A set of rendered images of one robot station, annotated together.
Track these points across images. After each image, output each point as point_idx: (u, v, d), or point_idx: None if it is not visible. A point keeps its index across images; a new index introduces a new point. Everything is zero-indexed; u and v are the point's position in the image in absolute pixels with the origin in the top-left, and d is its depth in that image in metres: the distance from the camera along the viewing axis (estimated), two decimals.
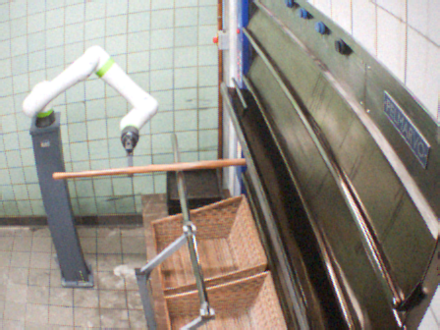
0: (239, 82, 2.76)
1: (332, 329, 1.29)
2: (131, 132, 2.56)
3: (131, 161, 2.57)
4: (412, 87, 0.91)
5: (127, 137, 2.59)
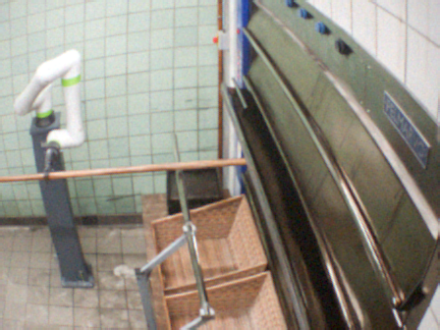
0: (239, 82, 2.76)
1: (332, 329, 1.29)
2: (50, 150, 2.42)
3: (50, 170, 2.42)
4: (412, 87, 0.91)
5: None
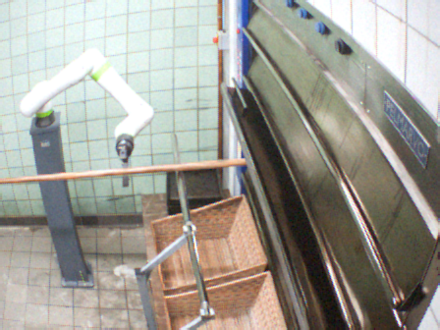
0: (239, 82, 2.76)
1: (332, 329, 1.29)
2: (125, 140, 2.48)
3: None
4: (412, 87, 0.91)
5: (122, 145, 2.52)
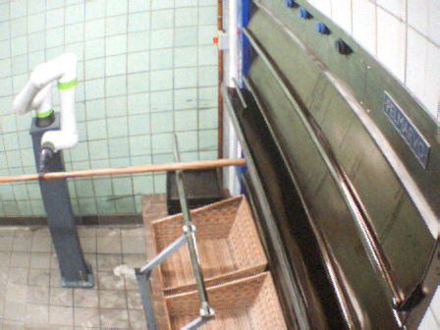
0: (239, 82, 2.76)
1: (332, 329, 1.29)
2: (44, 151, 2.41)
3: (44, 171, 2.41)
4: (412, 87, 0.91)
5: None
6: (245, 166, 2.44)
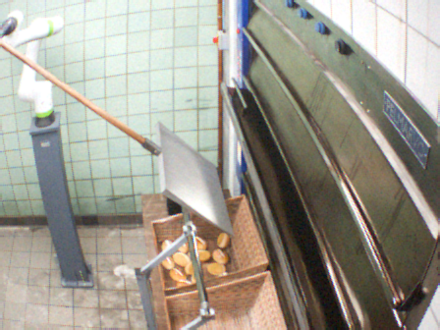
0: (239, 82, 2.76)
1: (332, 329, 1.29)
2: (11, 23, 2.01)
3: None
4: (412, 87, 0.91)
5: (7, 23, 2.05)
6: (141, 145, 2.32)
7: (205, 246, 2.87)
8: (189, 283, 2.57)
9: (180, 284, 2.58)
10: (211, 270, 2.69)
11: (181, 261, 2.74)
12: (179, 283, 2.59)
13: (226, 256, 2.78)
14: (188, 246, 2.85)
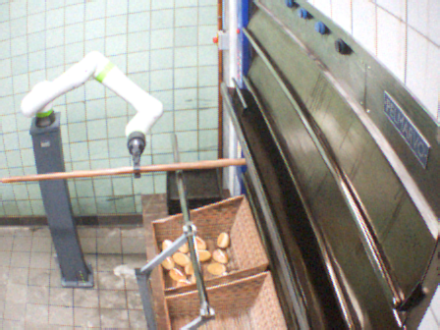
0: (239, 82, 2.76)
1: (332, 329, 1.29)
2: (137, 141, 2.47)
3: None
4: (412, 87, 0.91)
5: (134, 142, 2.52)
6: None
7: (205, 246, 2.87)
8: (189, 283, 2.57)
9: (180, 284, 2.58)
10: (211, 270, 2.69)
11: (181, 261, 2.74)
12: (179, 283, 2.59)
13: (226, 256, 2.78)
14: (188, 246, 2.85)
